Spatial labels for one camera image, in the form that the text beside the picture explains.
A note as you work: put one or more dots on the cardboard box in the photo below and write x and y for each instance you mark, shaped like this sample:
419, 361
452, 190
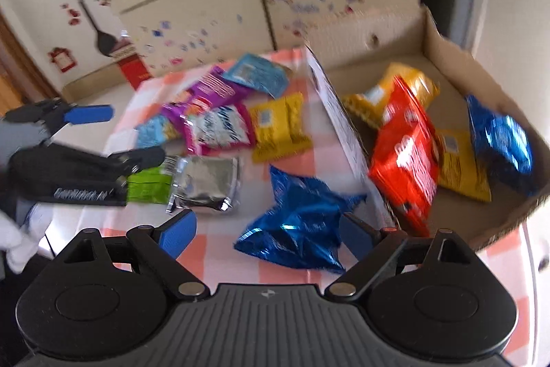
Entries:
351, 54

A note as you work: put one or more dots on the red orange snack packet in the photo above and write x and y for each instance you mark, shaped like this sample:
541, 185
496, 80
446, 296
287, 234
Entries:
405, 162

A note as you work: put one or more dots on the white gloved hand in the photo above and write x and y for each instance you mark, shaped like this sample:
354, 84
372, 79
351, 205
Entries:
21, 243

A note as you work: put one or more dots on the blue foil packet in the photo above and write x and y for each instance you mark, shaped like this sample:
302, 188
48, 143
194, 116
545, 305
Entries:
301, 229
503, 146

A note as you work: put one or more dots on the yellow snack packet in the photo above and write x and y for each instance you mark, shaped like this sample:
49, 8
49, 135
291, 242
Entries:
278, 129

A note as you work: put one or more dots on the wooden door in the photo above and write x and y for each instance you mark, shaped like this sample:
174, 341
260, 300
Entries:
23, 73

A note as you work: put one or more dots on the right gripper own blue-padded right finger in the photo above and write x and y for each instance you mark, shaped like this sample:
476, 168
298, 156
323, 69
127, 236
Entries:
374, 250

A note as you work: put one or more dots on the green snack packet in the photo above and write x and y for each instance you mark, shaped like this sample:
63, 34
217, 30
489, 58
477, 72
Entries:
152, 186

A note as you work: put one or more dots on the red house wall sticker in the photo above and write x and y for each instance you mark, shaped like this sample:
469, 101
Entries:
62, 58

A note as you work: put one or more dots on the silver foil packet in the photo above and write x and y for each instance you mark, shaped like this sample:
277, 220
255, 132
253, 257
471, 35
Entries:
203, 182

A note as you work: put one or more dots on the orange yellow packet in box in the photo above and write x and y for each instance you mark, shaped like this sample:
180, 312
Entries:
370, 105

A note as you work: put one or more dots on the light blue packet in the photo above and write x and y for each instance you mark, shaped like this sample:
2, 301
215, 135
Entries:
259, 74
156, 131

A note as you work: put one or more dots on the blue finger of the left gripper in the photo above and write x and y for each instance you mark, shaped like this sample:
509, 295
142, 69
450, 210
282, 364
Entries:
83, 115

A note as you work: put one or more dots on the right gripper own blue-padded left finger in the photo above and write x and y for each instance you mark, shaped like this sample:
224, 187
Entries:
158, 249

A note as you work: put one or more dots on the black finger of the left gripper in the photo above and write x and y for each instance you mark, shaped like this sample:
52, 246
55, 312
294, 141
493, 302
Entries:
136, 160

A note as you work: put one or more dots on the purple snack packet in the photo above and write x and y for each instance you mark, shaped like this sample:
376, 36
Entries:
209, 92

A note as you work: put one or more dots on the white pink America packet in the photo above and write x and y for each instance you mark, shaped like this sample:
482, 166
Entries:
224, 128

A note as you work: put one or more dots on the red gift box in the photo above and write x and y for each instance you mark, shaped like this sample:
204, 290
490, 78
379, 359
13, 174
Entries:
133, 69

